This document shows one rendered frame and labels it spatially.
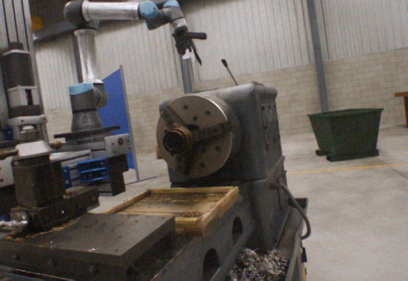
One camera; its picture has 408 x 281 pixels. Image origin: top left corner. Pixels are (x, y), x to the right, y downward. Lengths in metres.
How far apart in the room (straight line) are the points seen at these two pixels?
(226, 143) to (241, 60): 10.30
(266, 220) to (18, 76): 1.18
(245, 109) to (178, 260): 0.76
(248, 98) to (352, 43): 10.29
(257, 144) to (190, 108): 0.31
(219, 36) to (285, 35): 2.43
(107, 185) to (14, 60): 0.65
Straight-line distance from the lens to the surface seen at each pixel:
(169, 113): 1.09
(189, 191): 1.06
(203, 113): 1.07
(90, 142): 1.43
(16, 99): 1.42
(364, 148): 5.79
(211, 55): 11.59
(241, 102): 1.18
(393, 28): 11.77
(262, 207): 1.24
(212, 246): 0.87
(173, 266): 0.54
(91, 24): 1.70
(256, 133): 1.18
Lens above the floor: 1.16
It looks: 3 degrees down
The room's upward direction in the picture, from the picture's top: 8 degrees counter-clockwise
